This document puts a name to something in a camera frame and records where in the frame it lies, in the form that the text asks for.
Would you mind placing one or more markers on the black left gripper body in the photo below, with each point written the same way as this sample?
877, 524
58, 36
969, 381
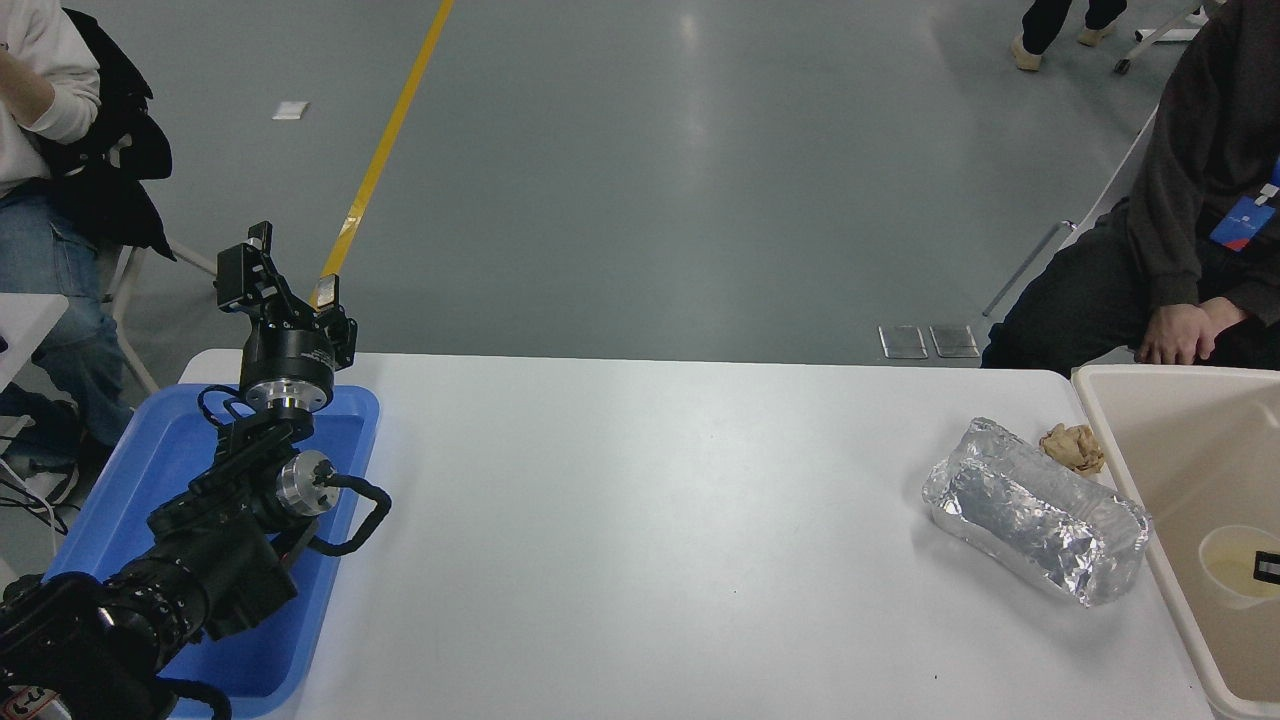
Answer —
290, 350

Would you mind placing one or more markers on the white paper cup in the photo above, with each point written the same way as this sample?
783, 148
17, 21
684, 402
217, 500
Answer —
1225, 570

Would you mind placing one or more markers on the person's forearm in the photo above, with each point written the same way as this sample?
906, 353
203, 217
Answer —
22, 92

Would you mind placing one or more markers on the person's hand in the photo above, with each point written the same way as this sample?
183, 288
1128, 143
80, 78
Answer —
1175, 335
1225, 313

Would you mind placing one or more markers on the white chair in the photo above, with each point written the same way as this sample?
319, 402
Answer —
130, 290

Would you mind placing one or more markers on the blue plastic tray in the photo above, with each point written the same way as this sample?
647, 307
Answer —
180, 440

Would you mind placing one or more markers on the black jacket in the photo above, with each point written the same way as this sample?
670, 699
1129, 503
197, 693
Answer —
110, 190

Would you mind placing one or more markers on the large pale bin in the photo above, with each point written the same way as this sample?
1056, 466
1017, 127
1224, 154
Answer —
1170, 440

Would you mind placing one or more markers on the seated person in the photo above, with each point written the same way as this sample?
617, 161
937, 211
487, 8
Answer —
40, 260
1200, 130

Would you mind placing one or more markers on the small white table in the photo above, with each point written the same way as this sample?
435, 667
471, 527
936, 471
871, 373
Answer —
25, 325

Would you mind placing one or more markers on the crumpled tan paper ball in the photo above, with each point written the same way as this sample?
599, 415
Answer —
1070, 448

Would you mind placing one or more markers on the silver foil tray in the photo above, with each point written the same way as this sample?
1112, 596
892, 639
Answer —
1040, 515

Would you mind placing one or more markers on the blue name badge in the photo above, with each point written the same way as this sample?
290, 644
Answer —
1245, 222

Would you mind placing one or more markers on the white wheeled stand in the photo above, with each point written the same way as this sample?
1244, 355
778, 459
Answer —
1155, 35

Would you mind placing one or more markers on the walking person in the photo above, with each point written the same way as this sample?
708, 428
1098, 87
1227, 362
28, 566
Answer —
1050, 20

